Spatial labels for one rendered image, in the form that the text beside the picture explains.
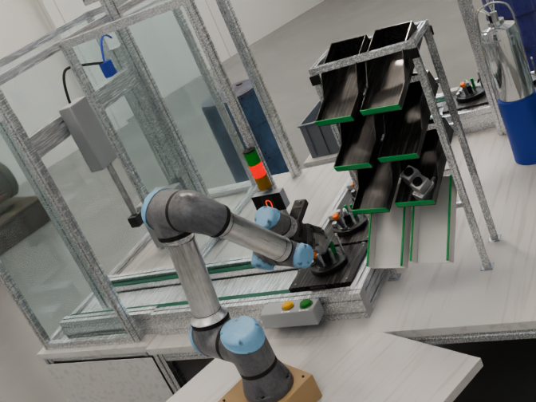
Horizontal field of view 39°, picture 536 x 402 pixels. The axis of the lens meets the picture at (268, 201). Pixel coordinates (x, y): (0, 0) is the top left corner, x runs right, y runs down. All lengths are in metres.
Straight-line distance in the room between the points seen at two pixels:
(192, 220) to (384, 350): 0.75
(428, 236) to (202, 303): 0.76
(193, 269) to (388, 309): 0.72
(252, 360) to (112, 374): 1.19
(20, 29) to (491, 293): 8.93
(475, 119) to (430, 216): 1.18
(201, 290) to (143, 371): 1.00
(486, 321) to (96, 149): 1.76
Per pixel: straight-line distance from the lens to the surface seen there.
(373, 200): 2.41
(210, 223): 1.99
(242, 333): 2.11
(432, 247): 2.42
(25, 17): 10.71
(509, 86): 3.00
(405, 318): 2.44
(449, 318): 2.38
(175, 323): 2.91
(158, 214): 2.05
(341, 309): 2.52
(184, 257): 2.11
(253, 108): 6.08
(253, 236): 2.09
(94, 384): 3.33
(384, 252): 2.49
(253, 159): 2.66
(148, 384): 3.14
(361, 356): 2.36
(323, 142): 4.61
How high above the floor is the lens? 2.21
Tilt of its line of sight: 22 degrees down
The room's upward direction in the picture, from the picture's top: 24 degrees counter-clockwise
